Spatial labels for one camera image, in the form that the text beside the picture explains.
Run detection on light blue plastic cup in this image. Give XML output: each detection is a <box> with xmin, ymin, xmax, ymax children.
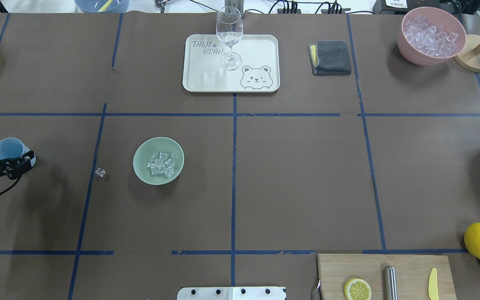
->
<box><xmin>0</xmin><ymin>138</ymin><xmax>30</xmax><ymax>160</ymax></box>

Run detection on mint green bowl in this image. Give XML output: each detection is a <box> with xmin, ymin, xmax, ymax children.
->
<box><xmin>133</xmin><ymin>137</ymin><xmax>185</xmax><ymax>185</ymax></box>

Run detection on spilled ice cube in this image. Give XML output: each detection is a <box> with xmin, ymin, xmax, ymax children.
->
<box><xmin>95</xmin><ymin>167</ymin><xmax>106</xmax><ymax>178</ymax></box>

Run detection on ice cubes in bowl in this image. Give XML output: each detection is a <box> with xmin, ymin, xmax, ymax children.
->
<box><xmin>146</xmin><ymin>152</ymin><xmax>177</xmax><ymax>178</ymax></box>

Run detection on blue bowl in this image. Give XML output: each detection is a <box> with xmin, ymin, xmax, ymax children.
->
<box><xmin>74</xmin><ymin>0</ymin><xmax>130</xmax><ymax>13</ymax></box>

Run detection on yellow plastic fork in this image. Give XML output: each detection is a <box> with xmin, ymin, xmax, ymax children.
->
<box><xmin>97</xmin><ymin>0</ymin><xmax>113</xmax><ymax>12</ymax></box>

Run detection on clear wine glass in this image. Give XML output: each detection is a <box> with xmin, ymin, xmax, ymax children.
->
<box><xmin>215</xmin><ymin>6</ymin><xmax>243</xmax><ymax>70</ymax></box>

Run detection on cream bear tray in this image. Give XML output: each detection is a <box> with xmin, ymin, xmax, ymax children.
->
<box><xmin>182</xmin><ymin>34</ymin><xmax>280</xmax><ymax>93</ymax></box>

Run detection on grey folded cloth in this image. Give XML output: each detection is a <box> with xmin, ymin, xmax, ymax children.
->
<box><xmin>308</xmin><ymin>40</ymin><xmax>352</xmax><ymax>75</ymax></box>

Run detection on lemon half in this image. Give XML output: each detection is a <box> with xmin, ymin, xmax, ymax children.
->
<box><xmin>343</xmin><ymin>278</ymin><xmax>372</xmax><ymax>300</ymax></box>

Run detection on metal muddler black cap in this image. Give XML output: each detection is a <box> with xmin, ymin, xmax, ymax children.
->
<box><xmin>384</xmin><ymin>265</ymin><xmax>398</xmax><ymax>300</ymax></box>

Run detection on wooden cutting board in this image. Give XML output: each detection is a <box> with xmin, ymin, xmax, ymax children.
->
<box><xmin>317</xmin><ymin>254</ymin><xmax>457</xmax><ymax>300</ymax></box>

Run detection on yellow plastic knife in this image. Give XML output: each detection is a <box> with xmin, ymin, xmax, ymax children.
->
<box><xmin>428</xmin><ymin>267</ymin><xmax>439</xmax><ymax>300</ymax></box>

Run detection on wooden mug tree stand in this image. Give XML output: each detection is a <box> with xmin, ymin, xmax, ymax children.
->
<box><xmin>453</xmin><ymin>21</ymin><xmax>480</xmax><ymax>73</ymax></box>

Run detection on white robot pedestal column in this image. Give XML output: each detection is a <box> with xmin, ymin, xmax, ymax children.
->
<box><xmin>177</xmin><ymin>286</ymin><xmax>287</xmax><ymax>300</ymax></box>

